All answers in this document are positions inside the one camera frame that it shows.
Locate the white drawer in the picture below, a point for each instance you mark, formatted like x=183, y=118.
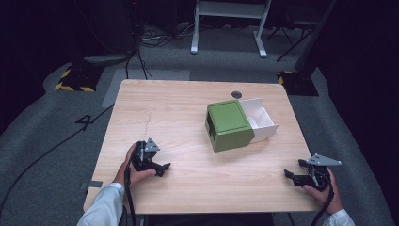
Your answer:
x=263, y=122

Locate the grey tape strip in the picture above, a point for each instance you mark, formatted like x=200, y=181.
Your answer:
x=94, y=184

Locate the white metal table frame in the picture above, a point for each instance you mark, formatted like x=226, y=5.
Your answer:
x=232, y=9

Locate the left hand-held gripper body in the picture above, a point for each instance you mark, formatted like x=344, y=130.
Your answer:
x=141, y=155

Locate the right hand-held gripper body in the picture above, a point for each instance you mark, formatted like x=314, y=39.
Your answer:
x=320, y=177

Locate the person's right hand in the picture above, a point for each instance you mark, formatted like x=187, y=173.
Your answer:
x=331, y=197

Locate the green box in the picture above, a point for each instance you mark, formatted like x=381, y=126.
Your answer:
x=230, y=124

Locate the black yellow striped stand base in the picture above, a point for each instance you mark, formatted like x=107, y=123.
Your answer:
x=298, y=84
x=80, y=80

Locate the black folding stand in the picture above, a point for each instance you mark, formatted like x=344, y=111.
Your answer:
x=293, y=37

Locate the person's left hand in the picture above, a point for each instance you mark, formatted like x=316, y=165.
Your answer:
x=133, y=175

